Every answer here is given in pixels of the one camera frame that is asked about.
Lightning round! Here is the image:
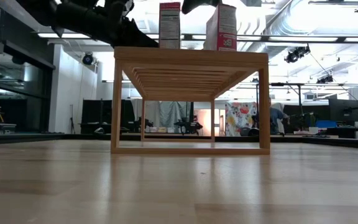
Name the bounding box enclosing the red Froot Loops cereal box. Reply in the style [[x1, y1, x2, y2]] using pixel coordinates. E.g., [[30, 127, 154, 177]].
[[203, 3, 238, 52], [158, 2, 181, 50]]

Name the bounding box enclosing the blue plastic bin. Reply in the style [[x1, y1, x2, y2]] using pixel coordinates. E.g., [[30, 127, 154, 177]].
[[316, 120, 338, 129]]

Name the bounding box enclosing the black partition panel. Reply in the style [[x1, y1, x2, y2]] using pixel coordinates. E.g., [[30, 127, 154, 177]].
[[81, 99, 135, 134]]

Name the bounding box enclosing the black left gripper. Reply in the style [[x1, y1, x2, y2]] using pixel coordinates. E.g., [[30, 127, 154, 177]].
[[103, 0, 160, 49]]

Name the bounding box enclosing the black background robot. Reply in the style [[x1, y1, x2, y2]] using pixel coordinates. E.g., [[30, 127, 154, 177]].
[[174, 101, 204, 135]]

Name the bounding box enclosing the grey hanging cloth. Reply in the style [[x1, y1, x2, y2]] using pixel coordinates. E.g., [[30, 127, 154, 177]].
[[159, 101, 186, 128]]

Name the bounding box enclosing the black aluminium frame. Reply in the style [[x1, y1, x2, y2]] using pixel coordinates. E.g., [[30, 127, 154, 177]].
[[0, 132, 358, 151]]

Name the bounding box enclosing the black ceiling spotlight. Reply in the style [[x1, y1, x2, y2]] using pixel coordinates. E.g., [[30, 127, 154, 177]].
[[284, 45, 311, 64], [316, 74, 334, 85]]

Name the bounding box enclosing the person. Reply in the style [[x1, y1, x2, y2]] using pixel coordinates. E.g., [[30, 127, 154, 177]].
[[268, 98, 291, 135]]

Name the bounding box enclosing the wooden slatted shelf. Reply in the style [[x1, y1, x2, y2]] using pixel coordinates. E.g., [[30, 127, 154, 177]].
[[110, 46, 271, 156]]

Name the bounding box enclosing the black round wall lamp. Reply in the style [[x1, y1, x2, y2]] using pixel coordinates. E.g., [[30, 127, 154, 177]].
[[82, 52, 95, 65]]

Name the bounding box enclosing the black computer monitor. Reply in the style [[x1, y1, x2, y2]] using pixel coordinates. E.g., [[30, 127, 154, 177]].
[[328, 98, 358, 123]]

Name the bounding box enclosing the floral patterned cloth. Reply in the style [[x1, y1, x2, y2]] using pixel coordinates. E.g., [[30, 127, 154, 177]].
[[224, 101, 259, 137]]

